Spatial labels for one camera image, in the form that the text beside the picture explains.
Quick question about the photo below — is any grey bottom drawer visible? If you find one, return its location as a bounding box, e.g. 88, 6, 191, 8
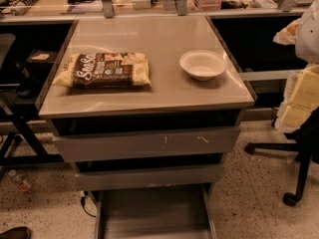
94, 185, 217, 239

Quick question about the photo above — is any grey drawer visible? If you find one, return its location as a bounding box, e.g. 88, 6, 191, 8
75, 164, 223, 191
53, 126, 240, 162
94, 185, 217, 239

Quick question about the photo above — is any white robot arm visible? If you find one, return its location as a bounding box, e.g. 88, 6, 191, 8
273, 0, 319, 132

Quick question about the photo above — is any grey drawer cabinet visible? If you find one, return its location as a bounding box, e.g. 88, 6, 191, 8
35, 14, 257, 239

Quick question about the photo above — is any grey top drawer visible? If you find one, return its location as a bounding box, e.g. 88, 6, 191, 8
53, 126, 240, 162

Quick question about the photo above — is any grey middle drawer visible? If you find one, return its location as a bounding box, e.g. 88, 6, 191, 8
75, 164, 223, 191

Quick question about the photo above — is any white paper bowl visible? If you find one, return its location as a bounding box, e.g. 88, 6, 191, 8
179, 50, 226, 81

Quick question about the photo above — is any brown yellow snack bag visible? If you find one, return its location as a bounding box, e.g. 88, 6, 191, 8
53, 53, 151, 89

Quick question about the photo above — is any black office chair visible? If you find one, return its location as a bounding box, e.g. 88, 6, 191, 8
244, 108, 319, 206

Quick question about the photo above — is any plastic bottle on floor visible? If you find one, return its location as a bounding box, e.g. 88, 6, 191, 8
8, 169, 32, 191

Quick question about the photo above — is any long background workbench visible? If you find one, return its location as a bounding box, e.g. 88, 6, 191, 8
4, 0, 314, 21

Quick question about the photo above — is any dark shoe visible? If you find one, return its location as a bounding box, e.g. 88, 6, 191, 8
0, 226, 31, 239

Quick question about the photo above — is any black cable on floor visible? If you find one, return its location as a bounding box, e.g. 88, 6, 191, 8
79, 190, 98, 219

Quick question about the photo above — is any black desk frame left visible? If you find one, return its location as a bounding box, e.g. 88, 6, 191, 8
0, 33, 65, 181

